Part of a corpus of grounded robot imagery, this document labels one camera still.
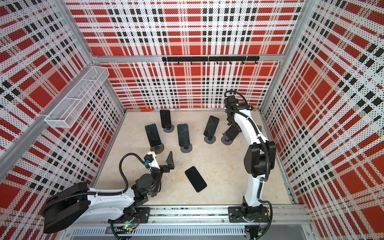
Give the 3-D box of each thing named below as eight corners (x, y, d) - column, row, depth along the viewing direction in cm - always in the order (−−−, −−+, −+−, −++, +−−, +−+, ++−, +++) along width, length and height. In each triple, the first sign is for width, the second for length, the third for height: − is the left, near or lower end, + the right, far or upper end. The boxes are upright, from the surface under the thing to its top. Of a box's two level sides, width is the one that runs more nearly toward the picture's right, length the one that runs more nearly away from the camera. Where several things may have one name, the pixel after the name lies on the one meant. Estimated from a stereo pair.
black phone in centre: (179, 149, 100) (175, 136, 88) (180, 138, 106) (177, 123, 94) (189, 149, 100) (187, 135, 88) (190, 137, 106) (188, 123, 94)
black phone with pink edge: (203, 139, 105) (204, 129, 96) (209, 126, 114) (210, 115, 104) (212, 142, 104) (213, 131, 94) (217, 128, 112) (219, 117, 103)
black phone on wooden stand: (153, 151, 99) (146, 136, 87) (151, 140, 105) (144, 125, 92) (162, 148, 101) (157, 134, 88) (161, 138, 106) (155, 123, 93)
